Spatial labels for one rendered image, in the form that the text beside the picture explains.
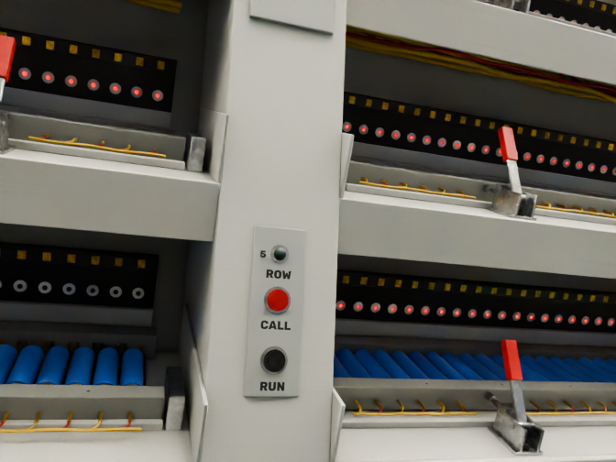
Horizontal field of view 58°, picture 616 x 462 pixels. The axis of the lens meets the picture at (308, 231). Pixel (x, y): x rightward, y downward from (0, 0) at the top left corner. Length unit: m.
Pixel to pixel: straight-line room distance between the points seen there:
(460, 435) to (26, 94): 0.51
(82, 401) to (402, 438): 0.25
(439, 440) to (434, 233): 0.17
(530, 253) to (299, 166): 0.23
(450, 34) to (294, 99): 0.18
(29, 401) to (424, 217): 0.33
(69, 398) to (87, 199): 0.14
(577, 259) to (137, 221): 0.39
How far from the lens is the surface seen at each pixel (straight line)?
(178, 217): 0.42
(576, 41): 0.64
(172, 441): 0.44
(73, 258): 0.55
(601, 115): 0.93
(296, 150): 0.44
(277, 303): 0.41
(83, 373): 0.49
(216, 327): 0.41
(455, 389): 0.55
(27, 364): 0.50
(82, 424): 0.45
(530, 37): 0.61
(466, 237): 0.50
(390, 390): 0.52
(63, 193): 0.42
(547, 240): 0.55
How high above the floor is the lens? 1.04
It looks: 10 degrees up
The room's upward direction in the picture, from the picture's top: 3 degrees clockwise
